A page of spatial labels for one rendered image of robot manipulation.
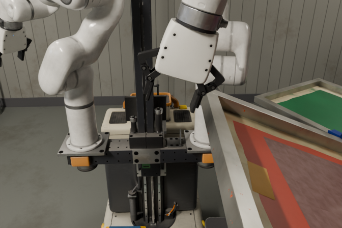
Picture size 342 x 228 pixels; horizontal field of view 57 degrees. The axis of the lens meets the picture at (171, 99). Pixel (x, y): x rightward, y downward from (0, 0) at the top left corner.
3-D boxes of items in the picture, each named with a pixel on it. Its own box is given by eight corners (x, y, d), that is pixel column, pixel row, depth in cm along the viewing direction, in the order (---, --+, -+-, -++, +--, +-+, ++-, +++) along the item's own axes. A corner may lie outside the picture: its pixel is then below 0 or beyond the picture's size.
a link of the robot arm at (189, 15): (226, 13, 58) (220, 27, 59) (180, -2, 57) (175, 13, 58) (233, 21, 51) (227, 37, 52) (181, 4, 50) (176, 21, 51)
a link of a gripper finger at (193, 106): (215, 80, 62) (203, 110, 64) (200, 76, 61) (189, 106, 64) (217, 87, 59) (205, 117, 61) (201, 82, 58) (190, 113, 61)
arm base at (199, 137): (187, 126, 122) (188, 90, 115) (219, 125, 122) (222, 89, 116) (191, 149, 108) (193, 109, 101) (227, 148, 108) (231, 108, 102)
